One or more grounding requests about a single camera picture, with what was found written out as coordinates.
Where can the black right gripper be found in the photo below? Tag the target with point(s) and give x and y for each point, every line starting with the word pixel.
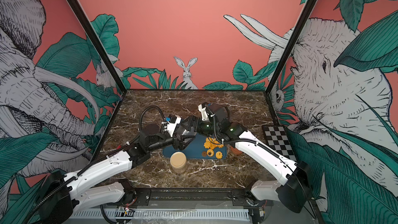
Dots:
pixel 193 121

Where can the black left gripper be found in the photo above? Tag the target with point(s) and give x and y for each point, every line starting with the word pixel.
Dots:
pixel 180 144

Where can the pile of yellow cookies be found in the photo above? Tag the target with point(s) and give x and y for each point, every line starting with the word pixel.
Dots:
pixel 213 149

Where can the brown jar lid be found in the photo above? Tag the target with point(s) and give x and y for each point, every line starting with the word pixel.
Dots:
pixel 236 151

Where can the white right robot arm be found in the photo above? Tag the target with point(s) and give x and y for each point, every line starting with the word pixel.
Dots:
pixel 292 188

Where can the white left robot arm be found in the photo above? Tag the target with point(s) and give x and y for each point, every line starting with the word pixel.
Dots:
pixel 63 195

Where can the teal rectangular tray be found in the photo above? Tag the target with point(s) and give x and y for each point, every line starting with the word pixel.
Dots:
pixel 195 148

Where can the black white checkerboard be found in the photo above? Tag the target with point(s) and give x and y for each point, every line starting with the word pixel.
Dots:
pixel 276 138

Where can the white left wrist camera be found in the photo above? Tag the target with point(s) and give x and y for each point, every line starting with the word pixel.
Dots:
pixel 171 123

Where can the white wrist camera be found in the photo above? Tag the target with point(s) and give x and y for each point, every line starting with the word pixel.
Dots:
pixel 207 111
pixel 171 123

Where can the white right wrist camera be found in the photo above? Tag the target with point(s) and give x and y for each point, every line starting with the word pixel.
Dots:
pixel 207 111

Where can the white slotted cable duct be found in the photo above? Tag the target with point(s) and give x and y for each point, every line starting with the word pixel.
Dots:
pixel 146 213

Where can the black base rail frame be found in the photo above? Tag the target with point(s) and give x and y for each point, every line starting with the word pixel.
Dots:
pixel 261 212

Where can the black cage frame post right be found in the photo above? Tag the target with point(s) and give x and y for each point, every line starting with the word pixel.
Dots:
pixel 304 16

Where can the black cage frame post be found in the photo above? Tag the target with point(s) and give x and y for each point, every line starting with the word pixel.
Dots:
pixel 304 16
pixel 98 46

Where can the black cage frame post left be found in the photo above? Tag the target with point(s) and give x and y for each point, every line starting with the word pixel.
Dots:
pixel 98 46

